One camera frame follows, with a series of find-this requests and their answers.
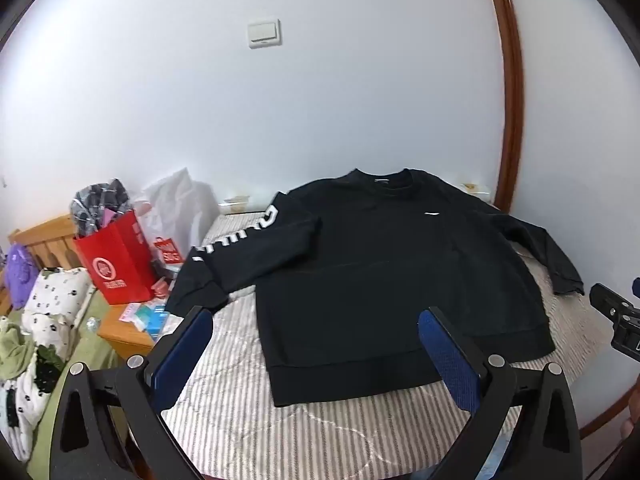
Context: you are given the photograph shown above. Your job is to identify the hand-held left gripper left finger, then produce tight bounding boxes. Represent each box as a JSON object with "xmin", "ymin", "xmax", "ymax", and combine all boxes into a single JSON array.
[{"xmin": 47, "ymin": 306, "xmax": 216, "ymax": 480}]

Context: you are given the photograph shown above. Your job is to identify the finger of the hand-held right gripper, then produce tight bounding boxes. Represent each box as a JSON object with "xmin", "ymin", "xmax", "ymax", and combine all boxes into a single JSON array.
[{"xmin": 589, "ymin": 282, "xmax": 638, "ymax": 320}]

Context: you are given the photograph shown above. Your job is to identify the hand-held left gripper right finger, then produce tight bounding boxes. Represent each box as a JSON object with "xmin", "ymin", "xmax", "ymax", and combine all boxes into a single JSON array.
[{"xmin": 417, "ymin": 305, "xmax": 583, "ymax": 480}]

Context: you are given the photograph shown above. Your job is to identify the black sweatshirt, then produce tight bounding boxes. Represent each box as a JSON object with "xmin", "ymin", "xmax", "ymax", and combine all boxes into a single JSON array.
[{"xmin": 165, "ymin": 167, "xmax": 586, "ymax": 408}]

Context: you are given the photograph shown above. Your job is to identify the person's right hand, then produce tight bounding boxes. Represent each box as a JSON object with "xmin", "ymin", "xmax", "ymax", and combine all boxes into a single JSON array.
[{"xmin": 619, "ymin": 385, "xmax": 640, "ymax": 443}]

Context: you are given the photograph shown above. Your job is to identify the blue box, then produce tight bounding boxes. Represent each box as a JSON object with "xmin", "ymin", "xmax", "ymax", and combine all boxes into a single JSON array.
[{"xmin": 145, "ymin": 305, "xmax": 171, "ymax": 333}]

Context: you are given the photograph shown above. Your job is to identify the wooden nightstand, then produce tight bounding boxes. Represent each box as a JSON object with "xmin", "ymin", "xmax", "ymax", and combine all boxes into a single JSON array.
[{"xmin": 97, "ymin": 302, "xmax": 173, "ymax": 361}]

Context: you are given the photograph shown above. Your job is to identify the striped bed quilt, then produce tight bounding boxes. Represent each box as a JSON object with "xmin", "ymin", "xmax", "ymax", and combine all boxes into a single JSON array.
[{"xmin": 150, "ymin": 210, "xmax": 616, "ymax": 480}]

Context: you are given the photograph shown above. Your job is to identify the green blanket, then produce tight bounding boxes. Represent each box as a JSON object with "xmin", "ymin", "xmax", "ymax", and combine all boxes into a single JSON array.
[{"xmin": 27, "ymin": 290, "xmax": 126, "ymax": 480}]

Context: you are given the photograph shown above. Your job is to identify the person's blue jeans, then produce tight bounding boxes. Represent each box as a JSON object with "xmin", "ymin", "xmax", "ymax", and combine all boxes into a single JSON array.
[{"xmin": 492, "ymin": 410, "xmax": 523, "ymax": 478}]

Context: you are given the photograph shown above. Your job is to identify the red paper bag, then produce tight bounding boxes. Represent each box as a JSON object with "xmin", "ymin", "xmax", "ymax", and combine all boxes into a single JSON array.
[{"xmin": 72, "ymin": 210, "xmax": 157, "ymax": 306}]

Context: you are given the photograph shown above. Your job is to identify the white floral pillow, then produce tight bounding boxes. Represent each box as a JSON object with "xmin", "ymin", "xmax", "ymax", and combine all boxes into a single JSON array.
[{"xmin": 0, "ymin": 266, "xmax": 96, "ymax": 463}]

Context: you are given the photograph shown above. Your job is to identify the white plastic bag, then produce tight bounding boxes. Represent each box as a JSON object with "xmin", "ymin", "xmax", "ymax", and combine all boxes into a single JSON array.
[{"xmin": 132, "ymin": 167, "xmax": 221, "ymax": 281}]

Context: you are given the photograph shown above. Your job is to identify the wooden headboard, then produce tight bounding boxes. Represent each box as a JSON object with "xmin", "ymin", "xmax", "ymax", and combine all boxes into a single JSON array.
[{"xmin": 0, "ymin": 214, "xmax": 81, "ymax": 316}]

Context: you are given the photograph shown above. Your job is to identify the plaid cloth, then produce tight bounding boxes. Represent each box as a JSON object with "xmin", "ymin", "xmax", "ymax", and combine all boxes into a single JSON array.
[{"xmin": 69, "ymin": 178, "xmax": 133, "ymax": 238}]

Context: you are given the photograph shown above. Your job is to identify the brown wooden bed rail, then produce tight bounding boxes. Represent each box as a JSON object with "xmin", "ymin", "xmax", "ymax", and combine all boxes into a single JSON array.
[{"xmin": 580, "ymin": 395, "xmax": 632, "ymax": 437}]

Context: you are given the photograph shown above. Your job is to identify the black cable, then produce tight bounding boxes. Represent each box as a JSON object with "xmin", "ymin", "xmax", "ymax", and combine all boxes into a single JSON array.
[{"xmin": 582, "ymin": 437, "xmax": 628, "ymax": 480}]

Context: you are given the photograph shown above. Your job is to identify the brown wooden door frame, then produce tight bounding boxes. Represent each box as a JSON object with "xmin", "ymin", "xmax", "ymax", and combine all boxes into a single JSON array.
[{"xmin": 480, "ymin": 0, "xmax": 525, "ymax": 213}]

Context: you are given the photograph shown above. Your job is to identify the white wall switch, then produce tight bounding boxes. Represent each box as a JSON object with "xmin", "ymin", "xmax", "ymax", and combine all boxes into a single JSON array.
[{"xmin": 247, "ymin": 19, "xmax": 282, "ymax": 50}]

